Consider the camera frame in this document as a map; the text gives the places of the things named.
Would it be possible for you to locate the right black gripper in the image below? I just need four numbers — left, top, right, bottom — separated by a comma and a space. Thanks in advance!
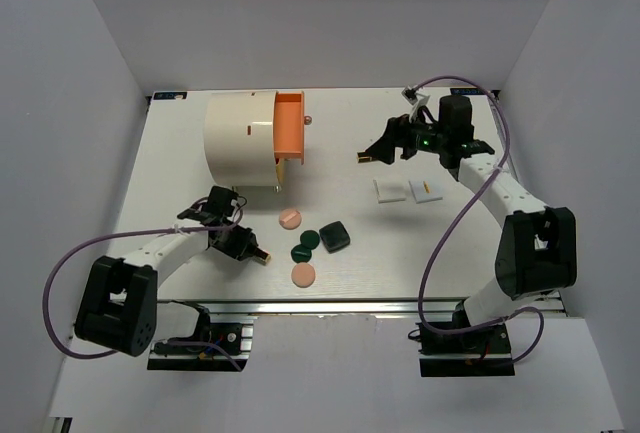
365, 107, 448, 165

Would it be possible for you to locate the black gold lipstick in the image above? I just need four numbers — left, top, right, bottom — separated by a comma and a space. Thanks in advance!
254, 250, 271, 265
357, 152, 373, 163

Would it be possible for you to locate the orange top drawer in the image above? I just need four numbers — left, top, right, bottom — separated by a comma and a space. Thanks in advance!
273, 91, 309, 164

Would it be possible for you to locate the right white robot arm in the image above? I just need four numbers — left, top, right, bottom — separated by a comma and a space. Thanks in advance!
358, 95, 577, 352

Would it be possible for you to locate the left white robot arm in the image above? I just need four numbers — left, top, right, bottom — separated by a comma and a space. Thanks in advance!
74, 186, 269, 357

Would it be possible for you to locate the white square compact left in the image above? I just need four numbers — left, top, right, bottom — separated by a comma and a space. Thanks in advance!
373, 178, 406, 204

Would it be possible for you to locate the dark green puff with label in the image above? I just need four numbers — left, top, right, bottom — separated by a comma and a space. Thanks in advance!
290, 244, 312, 263

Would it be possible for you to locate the white square compact with gold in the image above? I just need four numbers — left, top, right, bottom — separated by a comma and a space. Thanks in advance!
408, 180, 443, 204

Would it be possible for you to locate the dark green puff upper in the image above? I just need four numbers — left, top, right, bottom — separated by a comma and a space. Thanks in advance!
300, 230, 321, 250

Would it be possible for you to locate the plain pink round puff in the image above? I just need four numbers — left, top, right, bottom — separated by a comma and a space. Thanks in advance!
291, 263, 316, 288

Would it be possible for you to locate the black square compact case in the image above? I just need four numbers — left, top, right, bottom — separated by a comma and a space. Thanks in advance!
319, 221, 351, 253

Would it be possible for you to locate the blue label sticker right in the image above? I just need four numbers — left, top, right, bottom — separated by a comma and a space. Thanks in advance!
450, 87, 485, 96

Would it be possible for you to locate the blue label sticker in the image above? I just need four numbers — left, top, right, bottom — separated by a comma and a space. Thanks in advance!
450, 87, 485, 96
152, 91, 187, 101

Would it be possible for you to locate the cream round drawer organizer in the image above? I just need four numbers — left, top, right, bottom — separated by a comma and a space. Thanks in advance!
203, 91, 281, 188

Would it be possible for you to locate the blue label sticker left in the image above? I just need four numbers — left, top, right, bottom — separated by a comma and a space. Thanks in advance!
152, 91, 187, 101

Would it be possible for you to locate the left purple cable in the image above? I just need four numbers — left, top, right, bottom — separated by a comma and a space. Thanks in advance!
41, 202, 246, 372

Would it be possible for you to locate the purple cable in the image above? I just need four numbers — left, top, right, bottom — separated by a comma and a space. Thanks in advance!
41, 202, 246, 372
409, 74, 546, 365

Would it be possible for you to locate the pink puff with strap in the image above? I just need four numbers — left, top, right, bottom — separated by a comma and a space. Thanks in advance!
278, 208, 302, 230

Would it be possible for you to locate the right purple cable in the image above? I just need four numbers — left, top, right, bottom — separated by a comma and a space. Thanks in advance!
409, 74, 546, 365

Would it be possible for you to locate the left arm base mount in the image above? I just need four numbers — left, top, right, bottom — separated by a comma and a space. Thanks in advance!
147, 301, 255, 372

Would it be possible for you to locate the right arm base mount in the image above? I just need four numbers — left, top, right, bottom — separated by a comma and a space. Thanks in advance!
407, 324, 515, 378

